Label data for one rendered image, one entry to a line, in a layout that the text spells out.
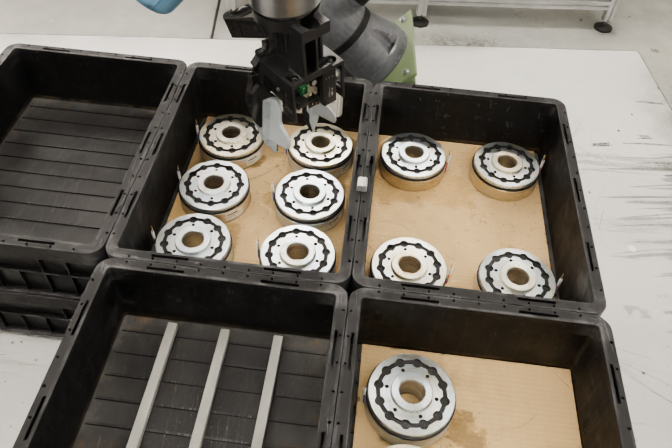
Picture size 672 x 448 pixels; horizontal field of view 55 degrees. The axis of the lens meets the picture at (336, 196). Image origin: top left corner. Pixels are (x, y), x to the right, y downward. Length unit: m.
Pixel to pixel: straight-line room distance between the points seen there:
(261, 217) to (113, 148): 0.29
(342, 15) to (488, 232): 0.46
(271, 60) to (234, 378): 0.38
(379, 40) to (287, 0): 0.56
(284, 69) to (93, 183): 0.45
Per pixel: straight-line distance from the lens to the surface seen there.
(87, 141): 1.12
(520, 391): 0.84
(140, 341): 0.86
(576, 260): 0.88
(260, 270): 0.77
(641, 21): 3.35
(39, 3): 3.23
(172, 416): 0.80
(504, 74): 1.51
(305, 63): 0.67
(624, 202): 1.29
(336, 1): 1.14
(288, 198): 0.93
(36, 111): 1.21
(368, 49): 1.18
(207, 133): 1.05
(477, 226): 0.98
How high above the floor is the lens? 1.55
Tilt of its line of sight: 47 degrees down
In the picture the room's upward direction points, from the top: 4 degrees clockwise
